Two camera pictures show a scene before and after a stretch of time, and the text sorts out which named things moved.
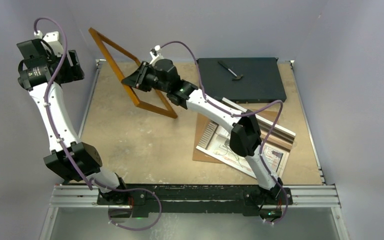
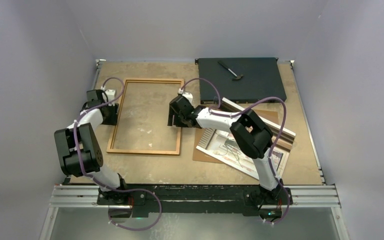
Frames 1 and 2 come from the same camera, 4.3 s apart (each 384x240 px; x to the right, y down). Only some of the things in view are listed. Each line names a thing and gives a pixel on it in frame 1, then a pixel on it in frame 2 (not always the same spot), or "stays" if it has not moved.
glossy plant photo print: [215, 143] stays
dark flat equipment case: [244, 80] stays
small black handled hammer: [238, 76] stays
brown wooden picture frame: [170, 113] → [115, 108]
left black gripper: [74, 72] → [112, 121]
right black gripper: [138, 79] → [176, 122]
